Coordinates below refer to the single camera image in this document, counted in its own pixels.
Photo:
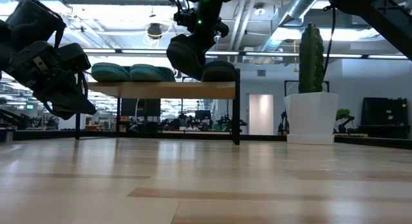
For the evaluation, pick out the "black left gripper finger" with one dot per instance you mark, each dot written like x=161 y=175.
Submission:
x=72 y=109

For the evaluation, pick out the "black rubber slide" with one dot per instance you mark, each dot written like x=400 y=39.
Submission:
x=185 y=58
x=219 y=72

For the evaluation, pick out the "teal rubber slide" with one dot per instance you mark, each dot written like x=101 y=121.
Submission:
x=148 y=73
x=109 y=72

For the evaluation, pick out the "wooden shelf black metal frame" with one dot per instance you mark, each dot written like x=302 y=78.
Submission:
x=161 y=90

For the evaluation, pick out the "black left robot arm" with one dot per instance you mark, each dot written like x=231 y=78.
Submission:
x=29 y=21

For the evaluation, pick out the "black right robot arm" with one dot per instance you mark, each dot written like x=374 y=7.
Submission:
x=386 y=21

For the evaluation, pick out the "black background monitor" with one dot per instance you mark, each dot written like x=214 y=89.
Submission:
x=141 y=107

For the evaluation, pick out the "long ceiling light bar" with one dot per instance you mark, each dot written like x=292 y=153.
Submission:
x=273 y=53

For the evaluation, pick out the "white door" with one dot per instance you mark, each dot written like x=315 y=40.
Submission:
x=260 y=114

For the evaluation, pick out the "green cactus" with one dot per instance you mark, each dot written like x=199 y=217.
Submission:
x=310 y=60

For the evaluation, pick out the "white plant pot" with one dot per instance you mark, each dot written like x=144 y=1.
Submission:
x=310 y=117

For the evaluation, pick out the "small green potted plant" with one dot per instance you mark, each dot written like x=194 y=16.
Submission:
x=342 y=114

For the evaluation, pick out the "black cabinet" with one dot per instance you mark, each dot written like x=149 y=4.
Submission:
x=383 y=114

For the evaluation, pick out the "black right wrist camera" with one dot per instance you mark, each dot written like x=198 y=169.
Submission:
x=185 y=18

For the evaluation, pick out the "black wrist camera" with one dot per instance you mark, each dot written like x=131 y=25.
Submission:
x=75 y=58
x=185 y=18

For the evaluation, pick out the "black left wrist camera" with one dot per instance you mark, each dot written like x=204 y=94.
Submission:
x=75 y=58

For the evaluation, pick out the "silver ceiling duct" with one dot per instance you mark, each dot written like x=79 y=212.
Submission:
x=302 y=5

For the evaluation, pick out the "black aluminium table frame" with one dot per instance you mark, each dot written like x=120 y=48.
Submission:
x=264 y=137

